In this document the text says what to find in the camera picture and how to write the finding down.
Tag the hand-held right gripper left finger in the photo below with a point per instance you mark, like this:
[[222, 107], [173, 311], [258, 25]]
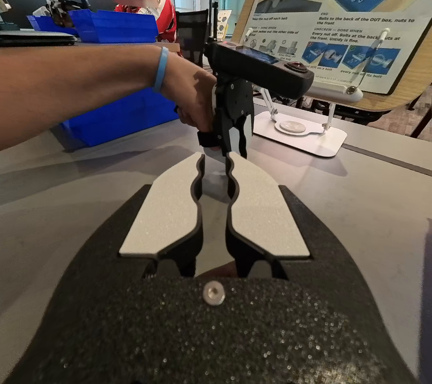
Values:
[[158, 218]]

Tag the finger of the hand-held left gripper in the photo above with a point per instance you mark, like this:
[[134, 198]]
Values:
[[234, 141], [248, 127]]

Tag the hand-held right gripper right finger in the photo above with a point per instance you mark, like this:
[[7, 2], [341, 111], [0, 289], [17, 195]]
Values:
[[270, 218]]

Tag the person's left forearm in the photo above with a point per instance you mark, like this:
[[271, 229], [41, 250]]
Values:
[[67, 87]]

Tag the person's left hand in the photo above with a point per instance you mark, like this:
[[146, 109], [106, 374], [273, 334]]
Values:
[[192, 97]]

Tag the small document stand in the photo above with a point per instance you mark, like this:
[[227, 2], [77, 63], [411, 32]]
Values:
[[224, 21]]

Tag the black office chair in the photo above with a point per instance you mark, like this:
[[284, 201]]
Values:
[[192, 29]]

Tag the wooden desk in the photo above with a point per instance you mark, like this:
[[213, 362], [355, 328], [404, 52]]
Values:
[[168, 47]]

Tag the blue wristband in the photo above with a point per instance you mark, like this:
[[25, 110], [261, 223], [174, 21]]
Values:
[[161, 70]]

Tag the wooden document stand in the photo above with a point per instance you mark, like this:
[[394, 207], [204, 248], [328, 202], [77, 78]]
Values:
[[398, 100]]

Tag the small blue plastic bin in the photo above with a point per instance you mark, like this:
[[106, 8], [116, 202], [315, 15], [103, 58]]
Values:
[[40, 24]]

